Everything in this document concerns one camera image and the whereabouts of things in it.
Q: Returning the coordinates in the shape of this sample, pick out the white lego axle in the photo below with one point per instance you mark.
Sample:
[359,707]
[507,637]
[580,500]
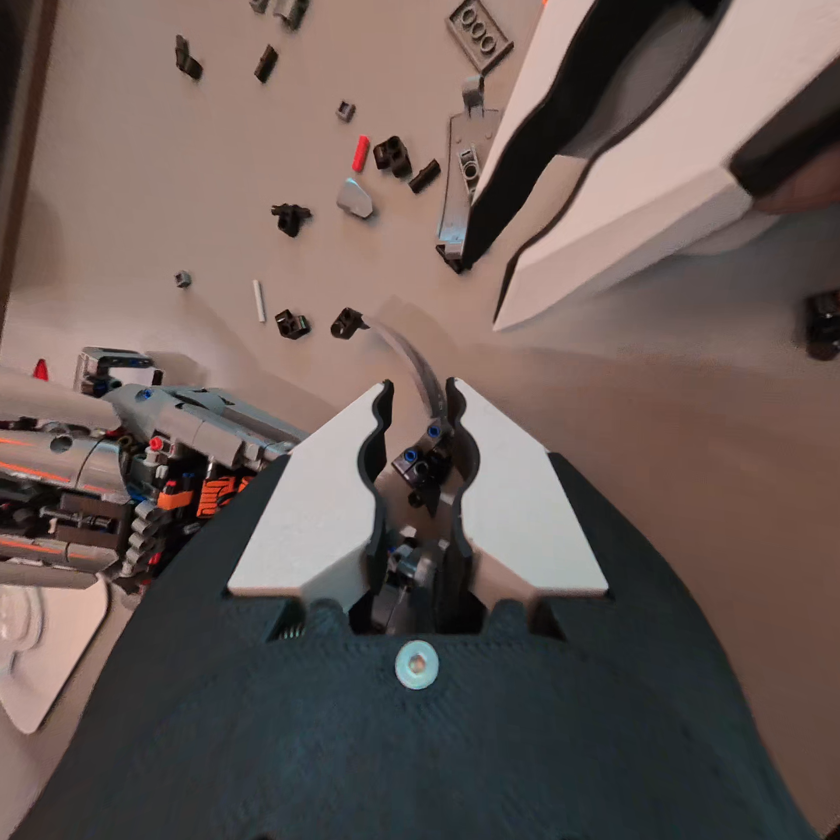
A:
[259,300]

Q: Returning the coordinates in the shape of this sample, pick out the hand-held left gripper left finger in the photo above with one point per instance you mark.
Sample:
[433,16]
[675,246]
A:
[302,518]

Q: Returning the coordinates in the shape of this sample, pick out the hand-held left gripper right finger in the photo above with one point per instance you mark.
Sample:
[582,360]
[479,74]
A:
[531,525]

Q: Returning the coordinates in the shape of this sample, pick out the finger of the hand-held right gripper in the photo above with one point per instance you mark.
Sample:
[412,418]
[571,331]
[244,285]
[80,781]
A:
[656,197]
[551,72]

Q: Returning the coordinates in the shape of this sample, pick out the dark grey square lego piece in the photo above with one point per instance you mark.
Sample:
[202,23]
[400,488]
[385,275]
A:
[346,111]

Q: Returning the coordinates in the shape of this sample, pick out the white sticker sheet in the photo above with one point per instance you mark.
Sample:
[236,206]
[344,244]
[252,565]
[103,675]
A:
[65,656]

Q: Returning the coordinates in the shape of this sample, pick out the black lego pin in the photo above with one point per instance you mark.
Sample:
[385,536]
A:
[424,176]

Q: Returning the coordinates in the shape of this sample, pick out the light grey lego slope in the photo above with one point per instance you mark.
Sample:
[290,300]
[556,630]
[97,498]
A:
[355,199]

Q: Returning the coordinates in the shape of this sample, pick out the grey lego plate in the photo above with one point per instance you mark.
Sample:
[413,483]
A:
[479,33]

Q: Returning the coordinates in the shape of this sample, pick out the person's right hand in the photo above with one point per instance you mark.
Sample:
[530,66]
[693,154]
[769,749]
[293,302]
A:
[810,193]

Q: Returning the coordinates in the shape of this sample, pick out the black lego fender assembly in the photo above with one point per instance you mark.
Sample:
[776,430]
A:
[420,463]

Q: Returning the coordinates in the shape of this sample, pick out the grey curved lego panel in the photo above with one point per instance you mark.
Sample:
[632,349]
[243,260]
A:
[453,210]

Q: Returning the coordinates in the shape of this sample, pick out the black lego cylinder piece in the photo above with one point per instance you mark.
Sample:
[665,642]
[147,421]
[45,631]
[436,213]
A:
[823,325]

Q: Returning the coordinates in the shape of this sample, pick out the black pronged lego connector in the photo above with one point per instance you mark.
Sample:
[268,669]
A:
[291,218]

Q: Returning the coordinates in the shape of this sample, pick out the grey lego car model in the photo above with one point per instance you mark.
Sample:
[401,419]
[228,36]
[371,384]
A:
[197,423]

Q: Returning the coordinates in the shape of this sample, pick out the red lego pin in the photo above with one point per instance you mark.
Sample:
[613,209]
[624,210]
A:
[360,153]

